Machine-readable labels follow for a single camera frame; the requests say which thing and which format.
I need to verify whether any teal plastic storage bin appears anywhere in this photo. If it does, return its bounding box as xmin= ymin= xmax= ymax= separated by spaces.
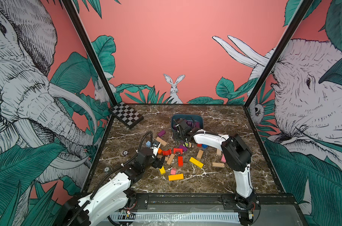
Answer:
xmin=171 ymin=114 xmax=204 ymax=131

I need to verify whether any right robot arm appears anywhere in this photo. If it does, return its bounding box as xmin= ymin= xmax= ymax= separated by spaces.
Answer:
xmin=173 ymin=118 xmax=254 ymax=199

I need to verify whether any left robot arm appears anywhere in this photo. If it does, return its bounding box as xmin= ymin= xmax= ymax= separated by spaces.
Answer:
xmin=53 ymin=131 xmax=165 ymax=226

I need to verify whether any red curved brick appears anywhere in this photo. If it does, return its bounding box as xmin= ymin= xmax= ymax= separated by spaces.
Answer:
xmin=162 ymin=149 xmax=172 ymax=156

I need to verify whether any purple long brick lower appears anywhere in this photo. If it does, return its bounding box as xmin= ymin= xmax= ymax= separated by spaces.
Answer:
xmin=179 ymin=145 xmax=188 ymax=152

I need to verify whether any pink small brick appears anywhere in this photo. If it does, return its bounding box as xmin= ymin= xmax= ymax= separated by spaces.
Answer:
xmin=171 ymin=168 xmax=177 ymax=175

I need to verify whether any red arch brick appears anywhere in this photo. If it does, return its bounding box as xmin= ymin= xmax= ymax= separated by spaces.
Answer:
xmin=173 ymin=148 xmax=183 ymax=154

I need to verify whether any purple rectangular brick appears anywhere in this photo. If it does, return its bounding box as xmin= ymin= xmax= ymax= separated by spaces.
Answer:
xmin=157 ymin=130 xmax=166 ymax=137

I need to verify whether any orange long flat brick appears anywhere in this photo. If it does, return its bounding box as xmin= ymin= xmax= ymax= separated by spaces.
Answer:
xmin=168 ymin=174 xmax=184 ymax=181

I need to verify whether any long natural wood brick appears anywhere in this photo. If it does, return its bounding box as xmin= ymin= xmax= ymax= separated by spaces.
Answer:
xmin=155 ymin=137 xmax=168 ymax=146

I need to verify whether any red rectangular brick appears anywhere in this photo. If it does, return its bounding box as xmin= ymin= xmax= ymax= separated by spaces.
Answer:
xmin=177 ymin=156 xmax=184 ymax=167

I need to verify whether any natural wood block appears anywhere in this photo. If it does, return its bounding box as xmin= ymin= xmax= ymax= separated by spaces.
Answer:
xmin=196 ymin=150 xmax=203 ymax=160

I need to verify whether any yellow tilted long brick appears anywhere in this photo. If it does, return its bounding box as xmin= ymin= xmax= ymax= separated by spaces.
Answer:
xmin=189 ymin=157 xmax=204 ymax=169

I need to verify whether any natural wood right plank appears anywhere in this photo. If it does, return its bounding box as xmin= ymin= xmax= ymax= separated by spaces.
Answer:
xmin=212 ymin=162 xmax=225 ymax=168

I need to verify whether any pink right brick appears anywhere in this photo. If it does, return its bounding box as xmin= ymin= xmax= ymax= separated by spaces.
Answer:
xmin=221 ymin=154 xmax=226 ymax=163

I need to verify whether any black white chessboard box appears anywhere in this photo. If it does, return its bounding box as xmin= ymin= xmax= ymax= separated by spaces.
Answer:
xmin=110 ymin=102 xmax=144 ymax=129

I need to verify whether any black frame post left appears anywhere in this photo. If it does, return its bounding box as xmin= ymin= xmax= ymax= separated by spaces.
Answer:
xmin=62 ymin=0 xmax=117 ymax=105

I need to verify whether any black frame post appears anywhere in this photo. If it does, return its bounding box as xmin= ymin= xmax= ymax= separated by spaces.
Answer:
xmin=62 ymin=0 xmax=117 ymax=105
xmin=243 ymin=0 xmax=314 ymax=109

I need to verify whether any black frame post right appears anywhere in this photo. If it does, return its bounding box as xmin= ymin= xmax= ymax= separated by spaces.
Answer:
xmin=243 ymin=0 xmax=314 ymax=109

